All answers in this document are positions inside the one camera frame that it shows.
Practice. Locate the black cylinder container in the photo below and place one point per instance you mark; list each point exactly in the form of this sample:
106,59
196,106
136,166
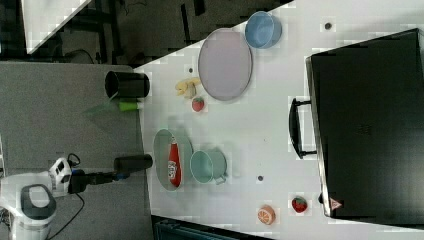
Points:
132,164

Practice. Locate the green oval strainer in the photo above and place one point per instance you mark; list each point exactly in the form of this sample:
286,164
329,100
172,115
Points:
162,150

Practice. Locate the silver toaster oven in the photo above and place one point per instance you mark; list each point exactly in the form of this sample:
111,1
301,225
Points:
367,109

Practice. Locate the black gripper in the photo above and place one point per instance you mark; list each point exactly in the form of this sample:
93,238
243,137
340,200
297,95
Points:
78,183

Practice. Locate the orange slice toy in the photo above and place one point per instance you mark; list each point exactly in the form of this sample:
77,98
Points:
266,215

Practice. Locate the peeled banana toy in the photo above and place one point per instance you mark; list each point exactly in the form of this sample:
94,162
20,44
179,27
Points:
187,87

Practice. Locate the green mug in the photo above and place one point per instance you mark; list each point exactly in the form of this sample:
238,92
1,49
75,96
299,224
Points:
208,165

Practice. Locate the red ketchup bottle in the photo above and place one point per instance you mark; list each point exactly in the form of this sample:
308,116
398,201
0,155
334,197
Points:
174,168

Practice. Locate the small red strawberry toy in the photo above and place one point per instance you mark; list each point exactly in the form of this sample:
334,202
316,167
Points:
299,204

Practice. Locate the green funnel tool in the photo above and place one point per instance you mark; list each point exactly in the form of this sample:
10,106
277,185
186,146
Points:
115,104

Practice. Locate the grey round plate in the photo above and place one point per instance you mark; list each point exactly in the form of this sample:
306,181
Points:
225,64

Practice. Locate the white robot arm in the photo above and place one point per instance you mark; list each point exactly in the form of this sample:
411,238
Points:
30,198

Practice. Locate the black cup with funnel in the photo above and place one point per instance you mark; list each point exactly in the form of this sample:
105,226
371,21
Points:
126,85

